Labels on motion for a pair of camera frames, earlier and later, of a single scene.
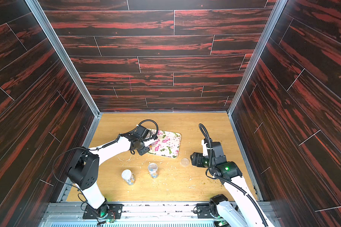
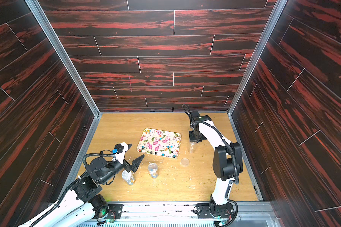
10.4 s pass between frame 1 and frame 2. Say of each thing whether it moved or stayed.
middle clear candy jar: stayed
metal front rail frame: stayed
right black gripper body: moved
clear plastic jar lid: stayed
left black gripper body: moved
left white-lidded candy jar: stayed
